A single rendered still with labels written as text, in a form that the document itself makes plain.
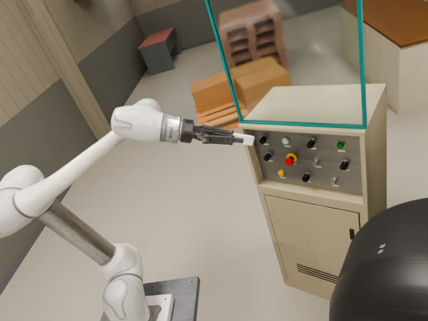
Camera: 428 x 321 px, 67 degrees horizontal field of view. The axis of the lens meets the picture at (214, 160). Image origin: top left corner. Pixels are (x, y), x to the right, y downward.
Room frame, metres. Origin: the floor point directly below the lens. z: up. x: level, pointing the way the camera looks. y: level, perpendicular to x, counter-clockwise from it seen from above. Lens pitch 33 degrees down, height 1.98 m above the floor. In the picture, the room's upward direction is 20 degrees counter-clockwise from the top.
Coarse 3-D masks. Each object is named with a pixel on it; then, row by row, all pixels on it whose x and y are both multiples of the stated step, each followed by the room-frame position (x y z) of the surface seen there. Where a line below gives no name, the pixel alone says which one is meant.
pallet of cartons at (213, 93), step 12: (192, 84) 4.42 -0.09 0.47; (204, 84) 4.25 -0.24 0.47; (216, 84) 4.11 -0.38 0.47; (228, 84) 4.11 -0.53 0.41; (204, 96) 4.11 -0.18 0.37; (216, 96) 4.11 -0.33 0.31; (228, 96) 4.11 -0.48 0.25; (204, 108) 4.11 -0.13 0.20; (216, 108) 4.09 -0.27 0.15; (204, 120) 3.86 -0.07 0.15; (216, 120) 3.73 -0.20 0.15
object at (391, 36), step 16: (368, 0) 4.40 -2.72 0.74; (384, 0) 4.15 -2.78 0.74; (400, 0) 3.92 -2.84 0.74; (416, 0) 3.72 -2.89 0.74; (368, 16) 3.77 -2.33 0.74; (384, 16) 3.58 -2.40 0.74; (400, 16) 3.40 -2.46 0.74; (416, 16) 3.23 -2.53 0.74; (368, 32) 3.54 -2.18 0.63; (384, 32) 3.10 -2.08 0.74; (400, 32) 2.96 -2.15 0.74; (416, 32) 2.83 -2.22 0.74; (368, 48) 3.56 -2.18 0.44; (384, 48) 3.07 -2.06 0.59; (400, 48) 2.70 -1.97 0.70; (416, 48) 2.67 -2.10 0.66; (368, 64) 3.58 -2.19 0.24; (384, 64) 3.07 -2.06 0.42; (400, 64) 2.70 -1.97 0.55; (416, 64) 2.67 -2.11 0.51; (368, 80) 3.59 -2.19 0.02; (384, 80) 3.07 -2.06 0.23; (400, 80) 2.70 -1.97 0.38; (416, 80) 2.67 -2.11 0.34; (400, 96) 2.70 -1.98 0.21; (416, 96) 2.66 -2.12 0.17; (400, 112) 2.70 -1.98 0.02
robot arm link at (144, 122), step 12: (120, 108) 0.94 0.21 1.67; (132, 108) 0.94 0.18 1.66; (144, 108) 0.94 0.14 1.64; (120, 120) 0.91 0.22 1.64; (132, 120) 0.90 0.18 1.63; (144, 120) 0.90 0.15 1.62; (156, 120) 0.90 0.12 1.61; (120, 132) 0.91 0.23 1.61; (132, 132) 0.89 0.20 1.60; (144, 132) 0.89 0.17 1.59; (156, 132) 0.89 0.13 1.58
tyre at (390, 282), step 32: (384, 224) 0.44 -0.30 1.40; (416, 224) 0.39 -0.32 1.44; (352, 256) 0.44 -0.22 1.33; (384, 256) 0.37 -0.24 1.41; (416, 256) 0.32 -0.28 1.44; (352, 288) 0.36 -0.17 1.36; (384, 288) 0.31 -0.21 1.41; (416, 288) 0.28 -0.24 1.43; (352, 320) 0.32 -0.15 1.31; (384, 320) 0.28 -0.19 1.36; (416, 320) 0.25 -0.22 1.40
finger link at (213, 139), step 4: (204, 136) 0.86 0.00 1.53; (208, 136) 0.86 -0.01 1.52; (212, 136) 0.86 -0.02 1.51; (216, 136) 0.86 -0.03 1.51; (220, 136) 0.87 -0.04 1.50; (224, 136) 0.87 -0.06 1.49; (228, 136) 0.88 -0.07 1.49; (212, 140) 0.86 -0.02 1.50; (216, 140) 0.86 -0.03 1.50; (220, 140) 0.86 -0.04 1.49; (224, 140) 0.87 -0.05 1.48; (228, 140) 0.87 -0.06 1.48; (220, 144) 0.86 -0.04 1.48; (224, 144) 0.86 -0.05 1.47; (228, 144) 0.87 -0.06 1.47
